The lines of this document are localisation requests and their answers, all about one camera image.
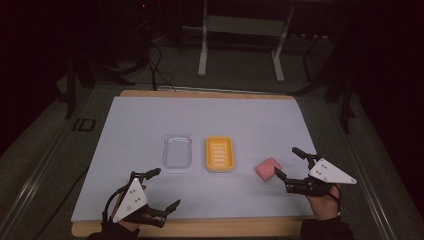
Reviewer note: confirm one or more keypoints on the black floor bracket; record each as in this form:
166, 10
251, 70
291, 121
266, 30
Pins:
84, 124

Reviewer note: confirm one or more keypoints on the person's right hand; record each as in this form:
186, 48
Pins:
323, 206

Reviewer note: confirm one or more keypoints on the black stand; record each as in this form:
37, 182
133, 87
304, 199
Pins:
346, 106
70, 90

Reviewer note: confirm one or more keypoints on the yellow soap dish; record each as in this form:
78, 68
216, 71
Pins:
220, 154

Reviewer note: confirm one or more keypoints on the person's left hand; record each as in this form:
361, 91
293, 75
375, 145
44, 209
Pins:
128, 225

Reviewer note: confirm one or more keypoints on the white metal stand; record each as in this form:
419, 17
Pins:
243, 26

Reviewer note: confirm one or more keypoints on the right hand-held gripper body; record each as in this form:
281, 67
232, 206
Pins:
328, 173

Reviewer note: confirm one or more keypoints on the white table mat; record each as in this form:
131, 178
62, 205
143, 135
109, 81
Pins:
200, 116

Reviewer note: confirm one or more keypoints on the wooden table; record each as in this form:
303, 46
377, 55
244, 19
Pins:
206, 228

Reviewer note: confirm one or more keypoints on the clear plastic container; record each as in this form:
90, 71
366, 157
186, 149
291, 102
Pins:
177, 151

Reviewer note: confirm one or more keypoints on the pink sponge block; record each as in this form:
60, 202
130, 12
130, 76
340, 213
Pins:
268, 169

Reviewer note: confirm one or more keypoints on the metal floor rail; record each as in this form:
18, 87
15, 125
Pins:
30, 186
366, 180

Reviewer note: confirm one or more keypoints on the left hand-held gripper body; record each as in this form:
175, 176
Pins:
131, 200

